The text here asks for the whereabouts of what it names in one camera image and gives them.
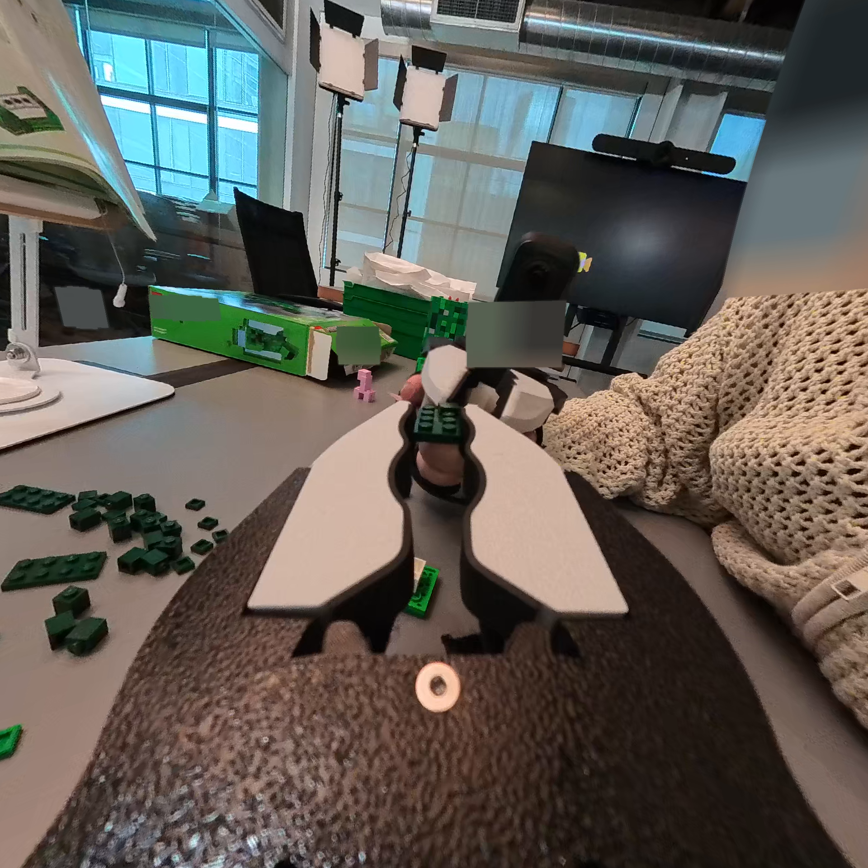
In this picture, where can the black webcam bar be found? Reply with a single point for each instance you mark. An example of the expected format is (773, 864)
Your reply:
(665, 152)

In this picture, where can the lego instruction booklet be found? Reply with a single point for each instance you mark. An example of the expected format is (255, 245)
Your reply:
(61, 109)

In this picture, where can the pink lego pig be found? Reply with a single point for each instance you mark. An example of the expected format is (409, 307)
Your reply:
(365, 384)

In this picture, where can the person's right forearm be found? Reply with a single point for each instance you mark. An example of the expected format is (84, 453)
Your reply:
(692, 407)

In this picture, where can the green bin with white bags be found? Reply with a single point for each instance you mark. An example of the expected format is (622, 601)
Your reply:
(400, 305)

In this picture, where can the green lego base, tan brick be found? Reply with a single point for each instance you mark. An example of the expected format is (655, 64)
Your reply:
(423, 587)

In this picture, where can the dark monitor screen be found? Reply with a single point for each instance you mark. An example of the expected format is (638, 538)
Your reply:
(651, 238)

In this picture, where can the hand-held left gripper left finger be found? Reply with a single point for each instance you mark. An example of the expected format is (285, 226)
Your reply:
(339, 522)

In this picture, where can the pile of bright green lego pieces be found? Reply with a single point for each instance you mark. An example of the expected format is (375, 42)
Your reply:
(8, 741)

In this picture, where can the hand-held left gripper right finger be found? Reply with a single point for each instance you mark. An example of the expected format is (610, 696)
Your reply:
(536, 529)

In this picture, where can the ceiling air duct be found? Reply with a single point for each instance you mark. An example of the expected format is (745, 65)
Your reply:
(638, 25)

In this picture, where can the green lego box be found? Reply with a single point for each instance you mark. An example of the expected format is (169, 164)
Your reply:
(231, 326)

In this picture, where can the white round-cornered base plate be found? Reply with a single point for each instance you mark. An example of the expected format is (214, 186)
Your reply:
(68, 400)

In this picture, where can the studio light panel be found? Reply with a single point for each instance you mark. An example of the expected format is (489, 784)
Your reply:
(346, 54)
(425, 92)

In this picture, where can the scattered dark green lego pieces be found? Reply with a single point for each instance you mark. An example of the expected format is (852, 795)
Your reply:
(122, 522)

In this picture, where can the dark green lego brick stack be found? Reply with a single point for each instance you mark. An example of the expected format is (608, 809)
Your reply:
(437, 422)

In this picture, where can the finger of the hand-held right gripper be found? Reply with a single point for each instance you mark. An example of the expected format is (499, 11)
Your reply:
(529, 403)
(445, 377)

